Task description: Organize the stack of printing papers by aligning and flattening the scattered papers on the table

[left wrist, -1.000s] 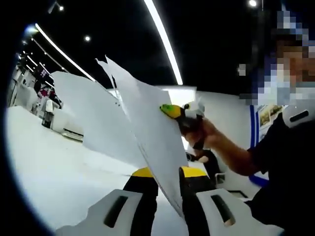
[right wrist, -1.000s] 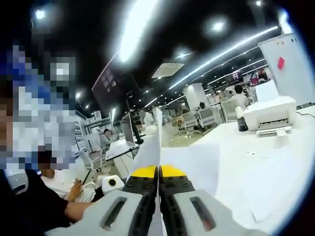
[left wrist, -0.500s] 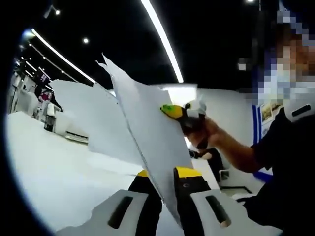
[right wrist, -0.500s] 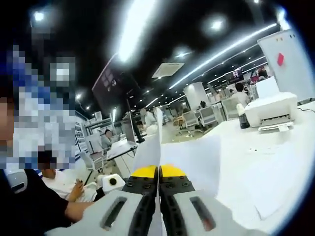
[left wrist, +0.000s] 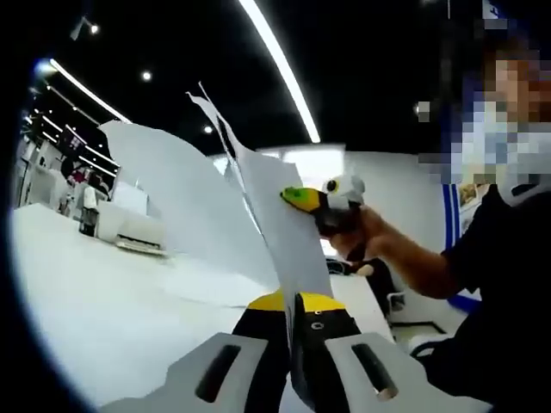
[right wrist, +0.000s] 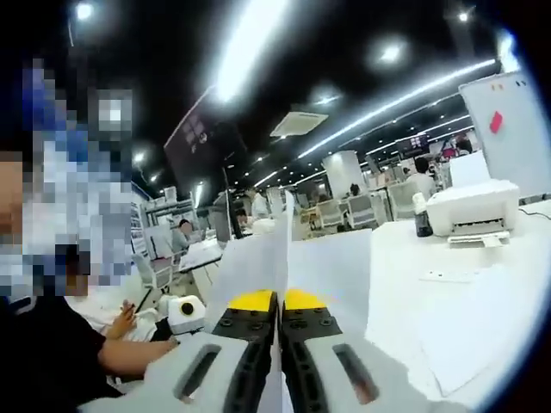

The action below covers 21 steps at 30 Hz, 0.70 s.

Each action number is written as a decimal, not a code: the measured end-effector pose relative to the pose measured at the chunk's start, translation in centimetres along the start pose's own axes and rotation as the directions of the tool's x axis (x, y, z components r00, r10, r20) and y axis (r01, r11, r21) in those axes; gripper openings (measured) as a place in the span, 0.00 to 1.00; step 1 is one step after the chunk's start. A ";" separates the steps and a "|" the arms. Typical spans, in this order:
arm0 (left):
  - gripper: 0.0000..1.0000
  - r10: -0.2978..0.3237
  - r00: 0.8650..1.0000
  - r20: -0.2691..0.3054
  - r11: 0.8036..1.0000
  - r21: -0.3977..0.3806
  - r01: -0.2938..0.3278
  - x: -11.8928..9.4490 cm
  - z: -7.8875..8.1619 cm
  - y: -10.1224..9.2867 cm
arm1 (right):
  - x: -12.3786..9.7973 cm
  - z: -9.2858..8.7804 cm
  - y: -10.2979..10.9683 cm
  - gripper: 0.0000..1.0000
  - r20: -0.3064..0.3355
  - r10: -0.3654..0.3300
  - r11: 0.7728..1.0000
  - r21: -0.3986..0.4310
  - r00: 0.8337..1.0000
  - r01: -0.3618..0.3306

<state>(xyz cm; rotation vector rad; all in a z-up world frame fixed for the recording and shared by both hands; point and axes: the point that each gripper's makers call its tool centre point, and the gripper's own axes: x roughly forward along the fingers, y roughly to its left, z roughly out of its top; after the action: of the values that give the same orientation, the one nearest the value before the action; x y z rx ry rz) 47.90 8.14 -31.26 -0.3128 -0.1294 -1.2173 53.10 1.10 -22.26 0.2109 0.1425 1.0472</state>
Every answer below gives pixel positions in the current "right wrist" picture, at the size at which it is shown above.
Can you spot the ceiling air vent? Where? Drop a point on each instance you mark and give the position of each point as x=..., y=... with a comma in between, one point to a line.
x=299, y=124

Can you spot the red whiteboard eraser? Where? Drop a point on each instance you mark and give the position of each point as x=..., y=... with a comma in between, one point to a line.
x=496, y=121

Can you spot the white building pillar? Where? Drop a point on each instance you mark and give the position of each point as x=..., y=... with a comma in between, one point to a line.
x=342, y=172

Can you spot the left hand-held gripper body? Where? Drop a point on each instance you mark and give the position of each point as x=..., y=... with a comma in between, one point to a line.
x=189, y=320

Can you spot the white standing desk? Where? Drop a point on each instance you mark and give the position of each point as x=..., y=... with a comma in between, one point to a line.
x=202, y=256

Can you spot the white printer feed paper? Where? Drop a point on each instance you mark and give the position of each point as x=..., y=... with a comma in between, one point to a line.
x=469, y=168

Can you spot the black bottle white cap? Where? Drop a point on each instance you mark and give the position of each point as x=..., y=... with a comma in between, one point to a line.
x=423, y=219

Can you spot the white printing paper bundle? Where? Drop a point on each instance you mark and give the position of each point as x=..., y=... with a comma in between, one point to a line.
x=327, y=275

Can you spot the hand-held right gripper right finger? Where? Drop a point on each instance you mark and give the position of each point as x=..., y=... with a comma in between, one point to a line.
x=305, y=322

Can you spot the dotted white paper sheet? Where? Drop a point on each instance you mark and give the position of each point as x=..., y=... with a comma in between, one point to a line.
x=450, y=275

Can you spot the curved ceiling light strip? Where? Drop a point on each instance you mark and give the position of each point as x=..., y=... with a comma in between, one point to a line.
x=387, y=103

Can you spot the wide bright ceiling light strip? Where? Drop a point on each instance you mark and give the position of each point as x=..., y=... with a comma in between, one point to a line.
x=249, y=47

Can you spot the white desktop printer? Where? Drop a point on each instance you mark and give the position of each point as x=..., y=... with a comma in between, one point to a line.
x=473, y=206

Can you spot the computer monitor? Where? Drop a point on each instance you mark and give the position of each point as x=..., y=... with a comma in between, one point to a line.
x=224, y=215

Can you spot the white rolling whiteboard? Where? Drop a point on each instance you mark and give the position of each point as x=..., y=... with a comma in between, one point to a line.
x=512, y=150

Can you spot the distant hanging display screen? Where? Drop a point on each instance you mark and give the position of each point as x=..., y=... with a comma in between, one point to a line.
x=413, y=142

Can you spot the black monitor stand pole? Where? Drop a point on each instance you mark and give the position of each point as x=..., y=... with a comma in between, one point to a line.
x=227, y=180

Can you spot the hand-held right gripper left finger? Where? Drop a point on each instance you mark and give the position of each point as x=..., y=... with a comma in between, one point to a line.
x=245, y=322

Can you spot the hanging dark display screen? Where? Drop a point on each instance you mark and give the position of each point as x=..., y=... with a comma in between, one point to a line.
x=202, y=142

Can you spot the white paper sheets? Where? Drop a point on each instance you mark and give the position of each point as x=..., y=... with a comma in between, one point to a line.
x=396, y=249

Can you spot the white mesh office chair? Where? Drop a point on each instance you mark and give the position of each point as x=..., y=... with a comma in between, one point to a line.
x=152, y=273
x=331, y=214
x=402, y=200
x=363, y=211

